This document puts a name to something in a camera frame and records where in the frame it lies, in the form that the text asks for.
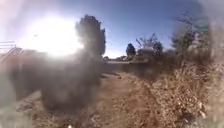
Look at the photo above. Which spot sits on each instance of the small dark tree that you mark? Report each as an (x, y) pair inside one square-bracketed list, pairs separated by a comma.
[(130, 50)]

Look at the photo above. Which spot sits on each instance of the brown dirt path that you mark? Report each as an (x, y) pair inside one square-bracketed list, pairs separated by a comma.
[(113, 100)]

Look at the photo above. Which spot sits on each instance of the large dark tree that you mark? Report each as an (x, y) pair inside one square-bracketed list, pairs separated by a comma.
[(90, 35)]

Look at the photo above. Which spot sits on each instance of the bare branched tree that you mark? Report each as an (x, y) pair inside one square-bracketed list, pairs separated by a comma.
[(148, 45)]

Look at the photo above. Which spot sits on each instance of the dry brown brush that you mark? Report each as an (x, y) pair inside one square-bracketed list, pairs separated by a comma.
[(180, 90)]

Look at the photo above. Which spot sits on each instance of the leafy tree with bare branches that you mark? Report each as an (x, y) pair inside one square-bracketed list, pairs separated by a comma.
[(190, 36)]

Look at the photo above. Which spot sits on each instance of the pale railing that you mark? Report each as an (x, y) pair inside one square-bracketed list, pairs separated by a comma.
[(8, 48)]

